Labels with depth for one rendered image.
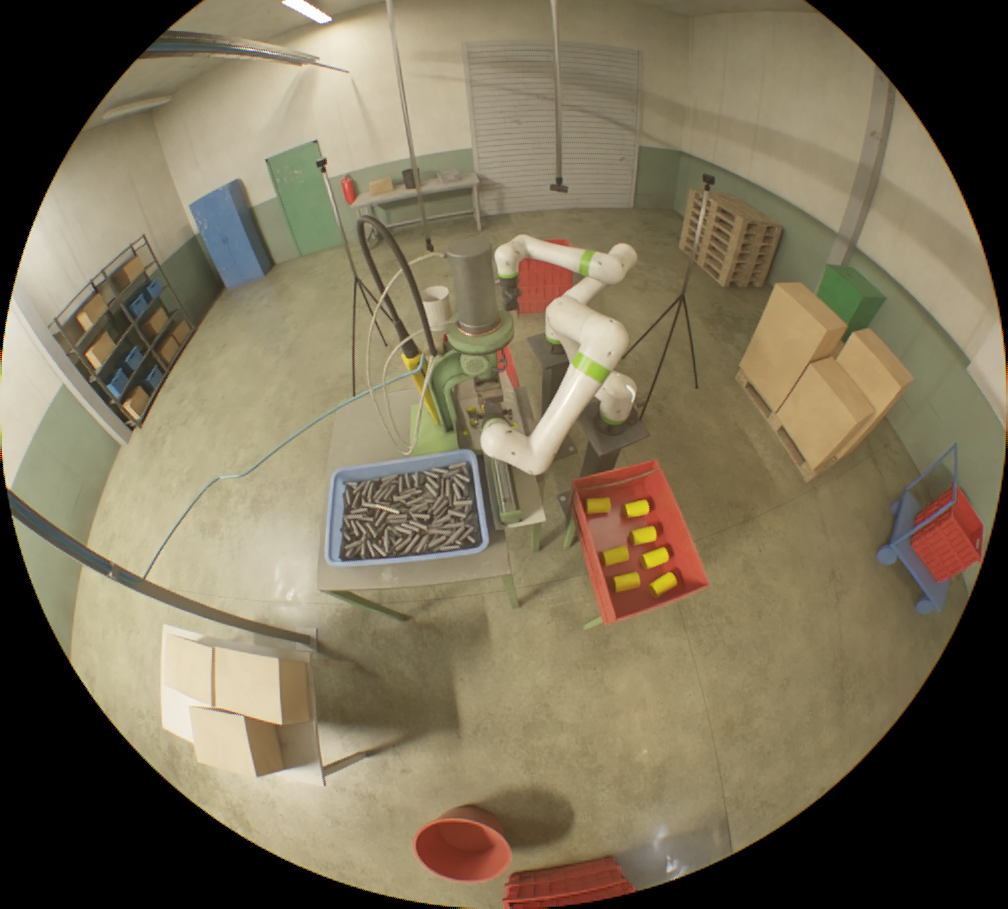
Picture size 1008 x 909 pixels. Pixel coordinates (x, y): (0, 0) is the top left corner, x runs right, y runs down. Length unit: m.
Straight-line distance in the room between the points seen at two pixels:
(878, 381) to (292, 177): 7.82
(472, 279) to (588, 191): 6.08
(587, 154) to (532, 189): 1.20
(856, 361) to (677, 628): 2.31
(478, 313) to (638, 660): 1.96
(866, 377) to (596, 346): 2.52
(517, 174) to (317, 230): 3.69
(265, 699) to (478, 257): 1.82
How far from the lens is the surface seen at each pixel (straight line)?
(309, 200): 6.81
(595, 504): 1.59
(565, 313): 1.06
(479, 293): 0.97
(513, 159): 6.43
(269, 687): 1.73
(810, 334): 2.92
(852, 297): 4.17
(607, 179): 7.03
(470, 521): 1.25
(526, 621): 2.14
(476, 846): 2.52
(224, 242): 7.27
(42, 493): 5.40
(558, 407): 1.03
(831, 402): 2.90
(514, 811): 2.37
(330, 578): 1.39
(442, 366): 1.18
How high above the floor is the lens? 2.13
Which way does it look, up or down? 50 degrees down
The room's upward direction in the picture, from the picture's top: 6 degrees counter-clockwise
